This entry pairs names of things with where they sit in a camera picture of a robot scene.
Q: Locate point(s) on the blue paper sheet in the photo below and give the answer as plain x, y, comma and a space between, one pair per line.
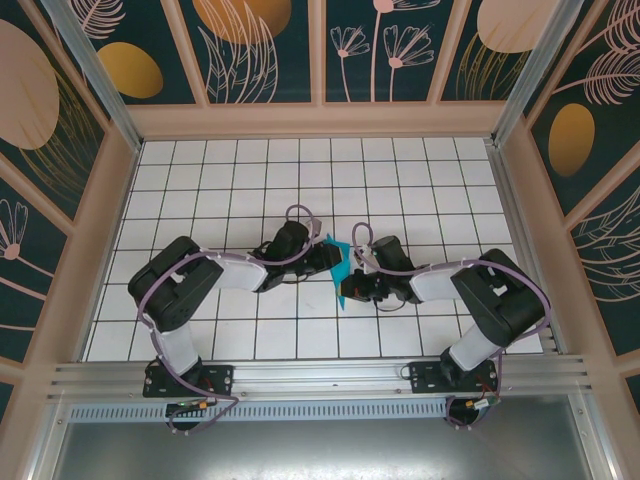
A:
340, 274

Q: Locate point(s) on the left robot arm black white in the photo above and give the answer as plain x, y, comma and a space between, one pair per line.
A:
175, 285

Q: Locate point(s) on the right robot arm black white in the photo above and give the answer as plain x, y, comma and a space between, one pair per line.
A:
500, 300

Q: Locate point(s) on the grey metal base sheet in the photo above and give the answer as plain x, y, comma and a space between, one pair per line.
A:
320, 450

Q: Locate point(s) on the gold disc and leaves panel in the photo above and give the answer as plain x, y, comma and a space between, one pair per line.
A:
240, 25

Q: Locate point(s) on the gold oval and feather panel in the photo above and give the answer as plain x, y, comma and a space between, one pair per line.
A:
570, 140

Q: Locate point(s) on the pale disc gold lines panel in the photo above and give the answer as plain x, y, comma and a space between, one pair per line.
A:
500, 25

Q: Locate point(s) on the long aluminium base rail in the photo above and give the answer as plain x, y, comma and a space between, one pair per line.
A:
325, 372

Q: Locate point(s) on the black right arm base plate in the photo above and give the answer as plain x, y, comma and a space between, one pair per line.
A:
425, 380

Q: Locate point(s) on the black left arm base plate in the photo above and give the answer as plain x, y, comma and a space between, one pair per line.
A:
220, 380

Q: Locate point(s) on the aluminium side rail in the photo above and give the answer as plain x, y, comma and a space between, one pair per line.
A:
517, 225

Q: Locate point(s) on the pink flowers wall panel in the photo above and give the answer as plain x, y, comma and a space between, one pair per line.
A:
360, 75

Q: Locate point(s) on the gold oval wall panel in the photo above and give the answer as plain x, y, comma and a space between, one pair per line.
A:
130, 70

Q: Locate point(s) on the pale leaf outlines wall panel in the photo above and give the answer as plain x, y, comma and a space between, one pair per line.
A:
615, 260

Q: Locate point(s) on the aluminium corner post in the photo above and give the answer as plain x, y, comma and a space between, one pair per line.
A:
530, 75
100, 85

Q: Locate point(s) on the aluminium lower frame rail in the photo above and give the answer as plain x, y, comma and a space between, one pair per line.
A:
47, 445
595, 440

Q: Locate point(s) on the single flower wall panel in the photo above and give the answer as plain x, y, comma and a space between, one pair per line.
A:
25, 280

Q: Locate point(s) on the large pale disc wall panel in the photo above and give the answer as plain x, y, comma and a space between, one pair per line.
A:
30, 100

